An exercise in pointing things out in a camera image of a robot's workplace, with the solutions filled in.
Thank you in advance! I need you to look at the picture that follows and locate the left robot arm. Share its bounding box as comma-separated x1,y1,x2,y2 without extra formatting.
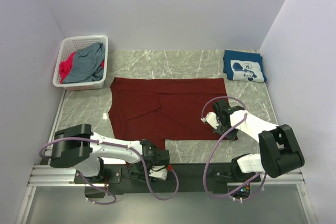
50,124,170,183

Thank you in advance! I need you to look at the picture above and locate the black base beam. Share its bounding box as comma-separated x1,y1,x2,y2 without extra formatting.
74,163,261,198

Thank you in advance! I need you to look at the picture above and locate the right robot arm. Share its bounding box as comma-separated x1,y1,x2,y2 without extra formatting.
205,100,305,178

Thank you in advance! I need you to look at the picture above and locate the dark red t shirt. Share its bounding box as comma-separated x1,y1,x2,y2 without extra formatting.
108,77,227,150

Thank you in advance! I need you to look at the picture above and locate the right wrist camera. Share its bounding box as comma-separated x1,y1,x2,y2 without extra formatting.
201,112,219,130

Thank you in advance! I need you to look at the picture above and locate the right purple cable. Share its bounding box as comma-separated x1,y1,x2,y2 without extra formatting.
201,97,266,205

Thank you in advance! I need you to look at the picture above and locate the white plastic laundry basket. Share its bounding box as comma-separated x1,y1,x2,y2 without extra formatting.
53,35,109,91

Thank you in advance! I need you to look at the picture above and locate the pink red t shirt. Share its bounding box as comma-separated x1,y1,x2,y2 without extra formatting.
58,51,104,84

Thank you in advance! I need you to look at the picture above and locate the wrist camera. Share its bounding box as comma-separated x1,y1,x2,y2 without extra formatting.
149,165,172,181
201,112,219,130

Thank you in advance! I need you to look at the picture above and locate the aluminium rail frame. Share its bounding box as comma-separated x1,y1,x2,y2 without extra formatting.
16,165,318,223

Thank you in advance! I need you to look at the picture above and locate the folded blue t shirt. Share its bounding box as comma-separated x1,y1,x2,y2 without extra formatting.
223,50,267,83

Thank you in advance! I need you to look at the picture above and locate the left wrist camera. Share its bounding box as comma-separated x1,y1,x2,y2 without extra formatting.
149,165,172,181

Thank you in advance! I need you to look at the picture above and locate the grey blue t shirt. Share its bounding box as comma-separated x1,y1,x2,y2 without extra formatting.
62,42,106,84

